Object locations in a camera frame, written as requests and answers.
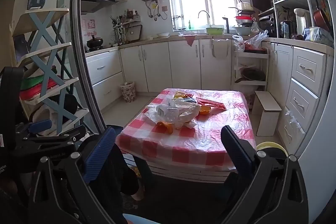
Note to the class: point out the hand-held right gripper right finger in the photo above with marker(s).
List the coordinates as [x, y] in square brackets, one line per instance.
[237, 153]

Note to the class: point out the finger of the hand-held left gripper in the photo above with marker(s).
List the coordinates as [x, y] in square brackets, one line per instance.
[57, 138]
[40, 126]

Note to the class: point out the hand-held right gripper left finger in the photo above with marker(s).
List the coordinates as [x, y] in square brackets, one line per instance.
[101, 153]

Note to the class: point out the cup-shaped orange peel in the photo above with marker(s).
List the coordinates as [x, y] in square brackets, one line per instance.
[204, 109]

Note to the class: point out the red foil packet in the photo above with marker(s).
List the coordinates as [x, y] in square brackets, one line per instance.
[211, 103]

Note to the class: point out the floral waste bin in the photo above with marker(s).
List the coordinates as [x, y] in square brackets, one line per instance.
[128, 92]

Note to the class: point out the small orange peel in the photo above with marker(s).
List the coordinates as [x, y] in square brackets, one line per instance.
[168, 127]

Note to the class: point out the blue white packet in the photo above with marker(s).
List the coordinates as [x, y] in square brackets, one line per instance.
[189, 100]

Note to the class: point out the white medicine box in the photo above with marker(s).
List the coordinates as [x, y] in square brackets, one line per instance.
[168, 111]

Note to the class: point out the yellow snack packet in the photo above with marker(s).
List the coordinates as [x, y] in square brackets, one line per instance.
[180, 94]

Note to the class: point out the green red folded cloth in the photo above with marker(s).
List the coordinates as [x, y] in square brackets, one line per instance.
[31, 86]

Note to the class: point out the person's leg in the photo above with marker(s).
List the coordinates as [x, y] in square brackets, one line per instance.
[118, 174]

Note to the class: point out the red checkered plastic tablecloth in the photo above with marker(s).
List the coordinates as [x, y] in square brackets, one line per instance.
[210, 134]

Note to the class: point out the yellow plastic bucket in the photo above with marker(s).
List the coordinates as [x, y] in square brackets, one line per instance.
[271, 146]

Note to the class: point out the black round object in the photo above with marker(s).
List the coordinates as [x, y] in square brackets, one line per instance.
[68, 104]

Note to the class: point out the white step stool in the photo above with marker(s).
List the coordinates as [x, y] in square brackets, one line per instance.
[266, 113]

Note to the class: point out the white blue shoe rack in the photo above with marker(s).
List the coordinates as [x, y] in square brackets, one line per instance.
[47, 61]

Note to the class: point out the small clear plastic bag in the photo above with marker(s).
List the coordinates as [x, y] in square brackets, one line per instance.
[292, 119]

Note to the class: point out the light blue seat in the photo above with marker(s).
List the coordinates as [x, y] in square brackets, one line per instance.
[134, 219]

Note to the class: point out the white two-drawer cabinet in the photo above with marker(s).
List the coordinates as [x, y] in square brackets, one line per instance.
[103, 74]

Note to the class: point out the white refrigerator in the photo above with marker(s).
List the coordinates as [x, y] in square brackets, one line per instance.
[317, 148]

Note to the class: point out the black wok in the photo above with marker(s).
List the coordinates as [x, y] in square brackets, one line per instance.
[253, 74]

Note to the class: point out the white three-drawer cabinet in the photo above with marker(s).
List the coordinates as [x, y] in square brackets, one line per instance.
[302, 87]

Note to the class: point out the gas stove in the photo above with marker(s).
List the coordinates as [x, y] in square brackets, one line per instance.
[95, 48]

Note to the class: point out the white tiered cart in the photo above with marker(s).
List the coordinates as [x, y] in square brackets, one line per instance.
[250, 55]

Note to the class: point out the black clay pot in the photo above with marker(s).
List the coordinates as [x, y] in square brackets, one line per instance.
[94, 42]

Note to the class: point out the white door base cabinets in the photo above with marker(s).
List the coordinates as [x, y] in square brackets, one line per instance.
[183, 64]

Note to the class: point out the white cabinet door hanger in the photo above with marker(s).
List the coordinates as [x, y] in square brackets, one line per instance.
[213, 49]

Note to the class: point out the white red plastic bag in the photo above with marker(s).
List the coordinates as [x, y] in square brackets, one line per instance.
[238, 43]

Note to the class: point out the pink cloth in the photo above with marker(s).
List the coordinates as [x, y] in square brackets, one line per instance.
[189, 40]

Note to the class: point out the large white bowl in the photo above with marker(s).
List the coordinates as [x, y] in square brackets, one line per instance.
[242, 30]

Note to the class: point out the green basin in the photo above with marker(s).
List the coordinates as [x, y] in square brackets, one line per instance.
[215, 30]

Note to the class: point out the black framed tray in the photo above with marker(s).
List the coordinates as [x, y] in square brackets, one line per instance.
[135, 33]

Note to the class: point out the small knotted plastic bag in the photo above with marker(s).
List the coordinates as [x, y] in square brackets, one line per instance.
[254, 27]

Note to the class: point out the black range hood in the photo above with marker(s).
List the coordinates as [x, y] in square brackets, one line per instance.
[93, 1]

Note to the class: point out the black tap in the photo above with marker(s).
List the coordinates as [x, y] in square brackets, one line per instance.
[227, 24]

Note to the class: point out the black countertop cooker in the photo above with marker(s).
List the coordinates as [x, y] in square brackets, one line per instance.
[266, 26]

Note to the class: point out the stack of red dishes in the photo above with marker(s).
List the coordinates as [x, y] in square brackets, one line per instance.
[244, 19]

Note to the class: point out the black jar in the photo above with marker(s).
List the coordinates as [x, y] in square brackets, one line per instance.
[285, 28]

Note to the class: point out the small white bowl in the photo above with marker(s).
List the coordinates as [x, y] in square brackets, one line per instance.
[164, 35]

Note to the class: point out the green bottle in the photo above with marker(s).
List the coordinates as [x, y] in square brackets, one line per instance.
[189, 25]

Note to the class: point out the chrome faucet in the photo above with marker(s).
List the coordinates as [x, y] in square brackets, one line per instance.
[209, 18]

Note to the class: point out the blue packaged goods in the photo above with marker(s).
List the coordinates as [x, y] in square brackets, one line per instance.
[317, 35]

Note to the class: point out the white electric kettle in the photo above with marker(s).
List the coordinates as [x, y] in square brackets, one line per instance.
[300, 20]

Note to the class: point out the white pot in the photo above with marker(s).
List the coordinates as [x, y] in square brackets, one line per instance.
[244, 6]

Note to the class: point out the red frying pan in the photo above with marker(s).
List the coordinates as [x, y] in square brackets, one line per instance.
[321, 18]

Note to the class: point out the grey sliding door frame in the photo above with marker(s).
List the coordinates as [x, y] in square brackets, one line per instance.
[78, 56]

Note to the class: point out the pink wall stickers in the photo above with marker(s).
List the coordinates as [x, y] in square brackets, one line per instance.
[88, 26]

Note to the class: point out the wall utensil rack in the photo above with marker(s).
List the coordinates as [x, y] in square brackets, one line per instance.
[122, 23]

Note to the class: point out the wall socket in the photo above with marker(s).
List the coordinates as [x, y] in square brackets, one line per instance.
[164, 8]

